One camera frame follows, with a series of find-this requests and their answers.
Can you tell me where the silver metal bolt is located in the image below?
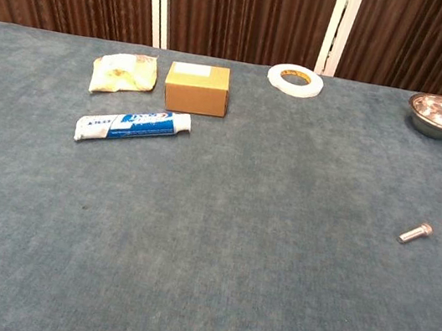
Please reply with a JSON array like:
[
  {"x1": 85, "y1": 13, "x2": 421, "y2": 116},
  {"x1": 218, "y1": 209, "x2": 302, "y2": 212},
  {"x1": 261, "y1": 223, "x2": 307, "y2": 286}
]
[{"x1": 396, "y1": 219, "x2": 436, "y2": 249}]

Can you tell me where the blue felt table mat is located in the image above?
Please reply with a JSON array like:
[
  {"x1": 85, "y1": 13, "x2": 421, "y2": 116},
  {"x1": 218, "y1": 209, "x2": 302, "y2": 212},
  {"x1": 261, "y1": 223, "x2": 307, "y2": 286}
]
[{"x1": 0, "y1": 20, "x2": 442, "y2": 331}]

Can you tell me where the brown cardboard box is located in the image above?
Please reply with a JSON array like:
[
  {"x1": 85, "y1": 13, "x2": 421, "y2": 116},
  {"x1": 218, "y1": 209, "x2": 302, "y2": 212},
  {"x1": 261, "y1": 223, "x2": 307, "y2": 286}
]
[{"x1": 160, "y1": 58, "x2": 234, "y2": 121}]

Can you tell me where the blue white toothpaste tube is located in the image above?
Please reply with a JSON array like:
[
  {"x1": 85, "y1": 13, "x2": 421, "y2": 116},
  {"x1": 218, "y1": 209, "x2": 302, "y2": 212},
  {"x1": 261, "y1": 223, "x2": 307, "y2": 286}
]
[{"x1": 72, "y1": 96, "x2": 194, "y2": 161}]

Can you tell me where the white tape roll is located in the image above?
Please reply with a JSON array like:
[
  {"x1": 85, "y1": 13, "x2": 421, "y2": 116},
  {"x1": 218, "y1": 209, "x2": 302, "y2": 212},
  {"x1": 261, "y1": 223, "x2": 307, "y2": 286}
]
[{"x1": 264, "y1": 59, "x2": 327, "y2": 102}]

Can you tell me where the cream plastic snack packet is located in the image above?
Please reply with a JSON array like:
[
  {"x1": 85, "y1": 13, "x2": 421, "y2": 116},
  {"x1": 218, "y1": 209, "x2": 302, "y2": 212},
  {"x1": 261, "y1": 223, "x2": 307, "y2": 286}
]
[{"x1": 87, "y1": 46, "x2": 162, "y2": 104}]

